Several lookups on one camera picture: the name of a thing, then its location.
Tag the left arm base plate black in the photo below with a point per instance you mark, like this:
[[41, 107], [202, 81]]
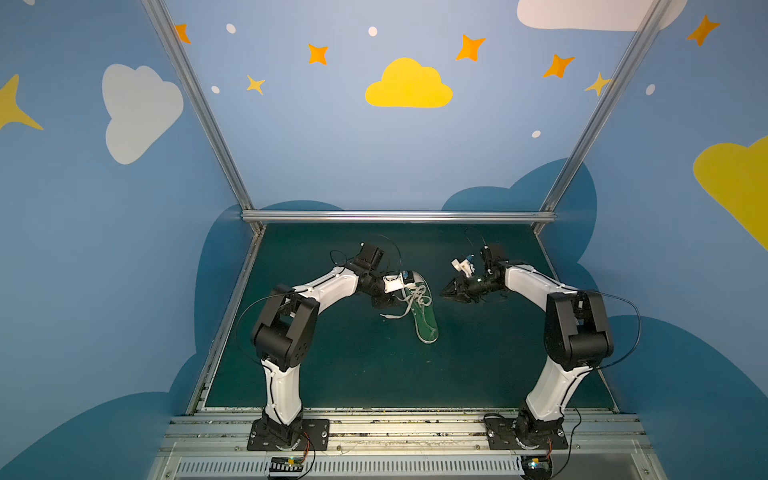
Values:
[[301, 434]]

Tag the back aluminium frame bar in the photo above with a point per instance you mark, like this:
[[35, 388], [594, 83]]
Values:
[[397, 217]]

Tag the front aluminium rail bed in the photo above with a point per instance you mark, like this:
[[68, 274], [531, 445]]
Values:
[[405, 444]]

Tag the aluminium frame post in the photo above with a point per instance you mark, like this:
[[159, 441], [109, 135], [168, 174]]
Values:
[[640, 44], [162, 22]]

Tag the left aluminium frame post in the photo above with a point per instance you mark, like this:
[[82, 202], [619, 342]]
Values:
[[162, 22]]

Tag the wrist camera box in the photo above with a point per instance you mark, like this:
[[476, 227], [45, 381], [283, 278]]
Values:
[[465, 267], [397, 282]]

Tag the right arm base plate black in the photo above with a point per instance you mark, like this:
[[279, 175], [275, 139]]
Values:
[[523, 433]]

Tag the right aluminium frame post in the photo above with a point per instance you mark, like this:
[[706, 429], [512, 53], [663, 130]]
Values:
[[640, 44]]

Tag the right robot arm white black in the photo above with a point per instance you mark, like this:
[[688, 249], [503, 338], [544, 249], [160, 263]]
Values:
[[577, 335]]

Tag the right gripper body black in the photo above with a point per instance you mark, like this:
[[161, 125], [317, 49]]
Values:
[[466, 285]]

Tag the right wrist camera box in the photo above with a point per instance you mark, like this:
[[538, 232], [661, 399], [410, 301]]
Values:
[[465, 267]]

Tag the left controller board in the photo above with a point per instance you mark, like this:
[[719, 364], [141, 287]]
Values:
[[284, 467]]

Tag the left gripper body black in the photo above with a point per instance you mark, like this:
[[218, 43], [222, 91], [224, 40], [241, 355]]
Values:
[[393, 298]]

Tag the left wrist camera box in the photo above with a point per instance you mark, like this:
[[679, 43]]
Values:
[[397, 282]]

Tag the controller board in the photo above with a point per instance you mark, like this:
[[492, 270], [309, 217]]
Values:
[[284, 467], [536, 468]]

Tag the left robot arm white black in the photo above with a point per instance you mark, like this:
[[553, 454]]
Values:
[[284, 331]]

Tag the green canvas sneaker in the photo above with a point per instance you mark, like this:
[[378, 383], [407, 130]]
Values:
[[425, 320]]

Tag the right controller board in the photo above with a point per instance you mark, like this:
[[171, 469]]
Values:
[[536, 468]]

